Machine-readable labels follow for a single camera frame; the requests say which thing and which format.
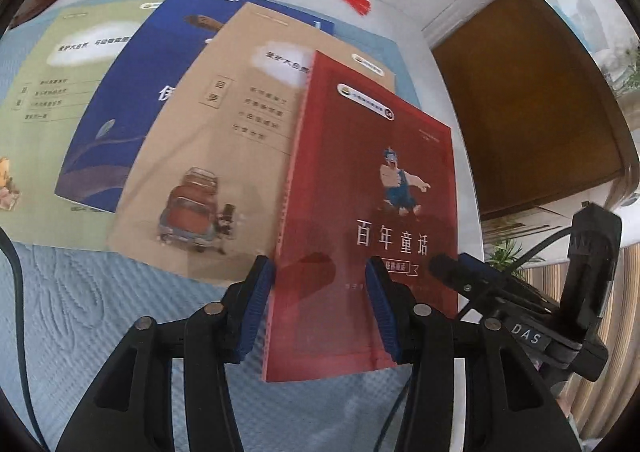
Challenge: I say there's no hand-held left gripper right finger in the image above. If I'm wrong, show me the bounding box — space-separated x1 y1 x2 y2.
364 256 583 452

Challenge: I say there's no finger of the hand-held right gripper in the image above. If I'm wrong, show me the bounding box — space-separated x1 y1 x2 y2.
429 253 552 324
457 251 557 306

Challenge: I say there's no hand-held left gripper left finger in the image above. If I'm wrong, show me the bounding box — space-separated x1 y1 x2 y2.
55 255 276 452

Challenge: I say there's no red cartoon figure book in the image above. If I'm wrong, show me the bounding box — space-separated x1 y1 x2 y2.
261 50 461 383

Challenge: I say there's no blue eagle cover book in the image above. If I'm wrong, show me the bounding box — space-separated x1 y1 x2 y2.
54 0 336 214

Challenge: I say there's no green leafy plant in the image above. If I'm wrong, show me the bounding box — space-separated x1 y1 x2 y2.
487 237 543 278

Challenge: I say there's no striped beige rug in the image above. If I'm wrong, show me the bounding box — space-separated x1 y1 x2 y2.
520 259 640 443

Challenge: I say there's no blue quilted table mat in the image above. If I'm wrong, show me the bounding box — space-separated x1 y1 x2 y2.
0 0 481 452

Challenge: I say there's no brown wooden cabinet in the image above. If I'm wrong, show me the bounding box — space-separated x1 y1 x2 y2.
430 0 640 220

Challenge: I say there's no tan car cover book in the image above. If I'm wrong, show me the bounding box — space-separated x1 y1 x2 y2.
106 1 398 288

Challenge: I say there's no pale green book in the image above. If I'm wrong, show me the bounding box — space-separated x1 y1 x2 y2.
0 0 173 248

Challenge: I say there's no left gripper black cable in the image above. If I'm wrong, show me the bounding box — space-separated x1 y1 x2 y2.
0 226 47 449

